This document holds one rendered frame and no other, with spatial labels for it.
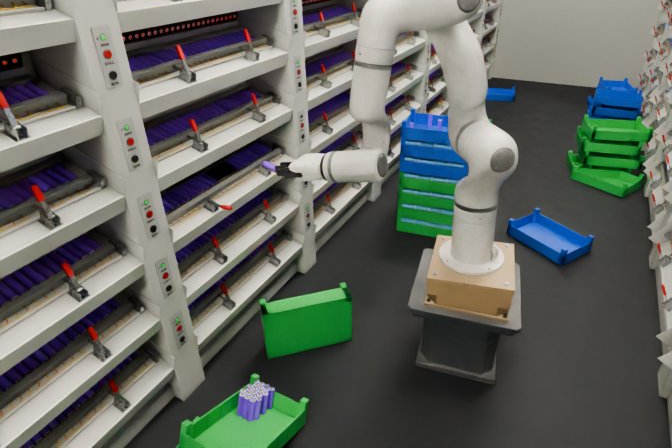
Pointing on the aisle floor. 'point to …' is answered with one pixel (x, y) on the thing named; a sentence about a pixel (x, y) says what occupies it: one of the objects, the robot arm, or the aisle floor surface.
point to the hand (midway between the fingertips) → (284, 168)
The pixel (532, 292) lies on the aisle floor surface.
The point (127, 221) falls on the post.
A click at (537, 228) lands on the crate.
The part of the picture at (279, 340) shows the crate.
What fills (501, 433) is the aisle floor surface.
